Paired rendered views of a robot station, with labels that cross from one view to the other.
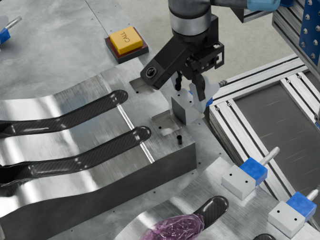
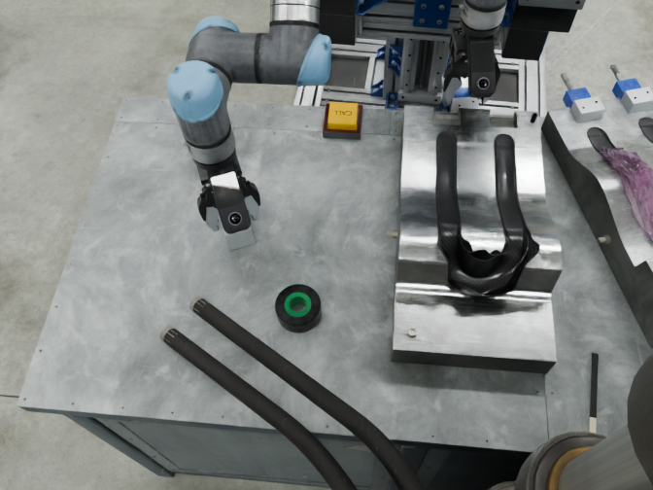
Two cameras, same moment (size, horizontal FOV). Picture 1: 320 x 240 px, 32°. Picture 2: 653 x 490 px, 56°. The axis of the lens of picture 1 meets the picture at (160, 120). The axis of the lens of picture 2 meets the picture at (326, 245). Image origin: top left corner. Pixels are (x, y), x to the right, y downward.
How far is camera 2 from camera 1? 1.04 m
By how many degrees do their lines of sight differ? 34
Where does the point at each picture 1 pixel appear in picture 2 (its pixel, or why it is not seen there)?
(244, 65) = not seen: hidden behind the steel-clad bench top
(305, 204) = (631, 83)
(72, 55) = (315, 170)
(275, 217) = (639, 102)
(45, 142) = (472, 211)
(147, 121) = (492, 131)
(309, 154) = not seen: hidden behind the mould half
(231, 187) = (592, 115)
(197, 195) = (579, 142)
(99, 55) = (333, 149)
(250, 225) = (627, 124)
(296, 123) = not seen: hidden behind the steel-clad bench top
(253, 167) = (579, 93)
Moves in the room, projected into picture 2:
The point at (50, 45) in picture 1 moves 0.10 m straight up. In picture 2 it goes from (282, 182) to (277, 151)
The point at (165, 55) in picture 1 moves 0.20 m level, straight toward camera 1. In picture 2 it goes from (480, 60) to (590, 96)
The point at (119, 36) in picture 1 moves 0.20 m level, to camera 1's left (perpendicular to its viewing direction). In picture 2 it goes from (338, 117) to (294, 189)
